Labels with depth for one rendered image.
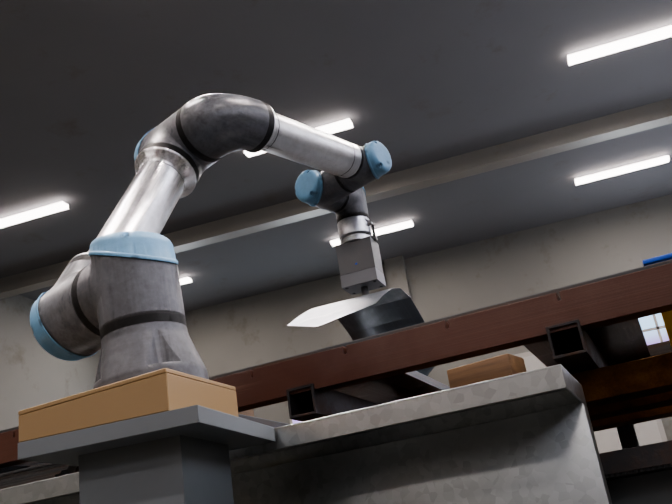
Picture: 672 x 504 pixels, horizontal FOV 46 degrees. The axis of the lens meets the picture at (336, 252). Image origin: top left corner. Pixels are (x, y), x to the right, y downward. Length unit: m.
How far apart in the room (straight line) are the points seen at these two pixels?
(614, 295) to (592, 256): 11.17
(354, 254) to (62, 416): 0.92
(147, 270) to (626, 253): 11.55
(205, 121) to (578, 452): 0.81
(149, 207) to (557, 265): 11.22
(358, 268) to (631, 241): 10.85
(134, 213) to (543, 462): 0.74
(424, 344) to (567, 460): 0.29
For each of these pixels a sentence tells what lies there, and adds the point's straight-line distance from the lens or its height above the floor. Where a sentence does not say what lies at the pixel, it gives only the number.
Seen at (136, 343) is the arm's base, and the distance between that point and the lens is 1.06.
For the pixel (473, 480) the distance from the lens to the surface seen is 1.22.
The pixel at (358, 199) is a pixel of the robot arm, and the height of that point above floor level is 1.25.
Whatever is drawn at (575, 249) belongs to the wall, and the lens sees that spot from 12.46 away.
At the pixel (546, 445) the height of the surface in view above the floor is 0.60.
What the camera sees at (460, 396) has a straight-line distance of 1.07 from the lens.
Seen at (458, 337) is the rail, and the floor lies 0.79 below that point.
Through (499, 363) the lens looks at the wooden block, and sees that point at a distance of 1.17.
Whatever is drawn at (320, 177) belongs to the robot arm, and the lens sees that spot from 1.74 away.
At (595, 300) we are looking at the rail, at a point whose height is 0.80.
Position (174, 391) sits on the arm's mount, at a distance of 0.98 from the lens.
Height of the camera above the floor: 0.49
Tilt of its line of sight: 21 degrees up
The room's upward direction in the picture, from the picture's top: 9 degrees counter-clockwise
